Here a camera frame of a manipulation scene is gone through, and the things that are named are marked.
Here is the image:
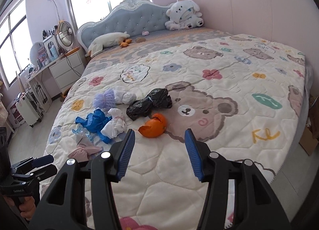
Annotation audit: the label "white rolling cart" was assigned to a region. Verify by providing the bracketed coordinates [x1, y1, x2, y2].
[16, 92, 43, 127]

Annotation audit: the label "white plastic bag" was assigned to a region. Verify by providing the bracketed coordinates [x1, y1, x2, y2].
[114, 90, 136, 105]

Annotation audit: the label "blue plastic bag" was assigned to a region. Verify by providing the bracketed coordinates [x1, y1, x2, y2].
[75, 109, 112, 144]

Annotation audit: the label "white cosmetic cabinet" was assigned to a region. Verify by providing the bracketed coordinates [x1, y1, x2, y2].
[43, 35, 59, 61]

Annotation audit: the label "bed with cartoon quilt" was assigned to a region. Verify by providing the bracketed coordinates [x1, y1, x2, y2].
[45, 29, 311, 229]

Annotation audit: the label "cardboard box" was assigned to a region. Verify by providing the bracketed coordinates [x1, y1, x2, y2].
[299, 96, 318, 156]

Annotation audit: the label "side window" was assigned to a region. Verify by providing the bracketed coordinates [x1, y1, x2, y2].
[1, 0, 32, 89]

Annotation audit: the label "orange rimmed small bin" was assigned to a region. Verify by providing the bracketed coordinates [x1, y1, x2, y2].
[59, 87, 70, 103]

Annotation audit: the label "black plastic bag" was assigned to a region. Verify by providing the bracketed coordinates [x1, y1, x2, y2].
[126, 88, 172, 121]

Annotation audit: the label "round vanity mirror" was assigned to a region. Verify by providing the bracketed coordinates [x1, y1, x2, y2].
[30, 42, 44, 67]

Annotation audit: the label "person left hand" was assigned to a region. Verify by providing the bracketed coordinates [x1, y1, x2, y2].
[3, 196, 36, 221]

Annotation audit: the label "white goose plush pillow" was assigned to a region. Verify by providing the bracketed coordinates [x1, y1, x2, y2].
[87, 32, 130, 57]

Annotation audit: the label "blue tufted headboard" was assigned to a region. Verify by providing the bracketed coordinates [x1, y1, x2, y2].
[76, 0, 169, 50]

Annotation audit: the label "small white crumpled tissue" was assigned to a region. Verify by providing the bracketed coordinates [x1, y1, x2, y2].
[100, 108, 127, 139]

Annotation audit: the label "purple foam net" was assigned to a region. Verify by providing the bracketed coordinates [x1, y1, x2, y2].
[93, 88, 116, 110]

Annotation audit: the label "white nightstand drawers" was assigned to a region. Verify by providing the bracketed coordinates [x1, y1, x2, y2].
[49, 48, 87, 93]

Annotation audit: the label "orange peel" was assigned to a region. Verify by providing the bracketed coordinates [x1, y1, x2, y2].
[138, 113, 167, 138]

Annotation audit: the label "small brown plush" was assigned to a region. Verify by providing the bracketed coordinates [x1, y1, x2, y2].
[135, 37, 146, 43]

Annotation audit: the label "white plush bear toy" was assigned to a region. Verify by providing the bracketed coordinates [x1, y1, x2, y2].
[165, 0, 204, 31]

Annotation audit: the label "electric fan heater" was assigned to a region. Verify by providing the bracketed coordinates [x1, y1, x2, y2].
[56, 20, 74, 51]

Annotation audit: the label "white desk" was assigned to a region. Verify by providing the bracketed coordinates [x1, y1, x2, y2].
[27, 55, 63, 112]

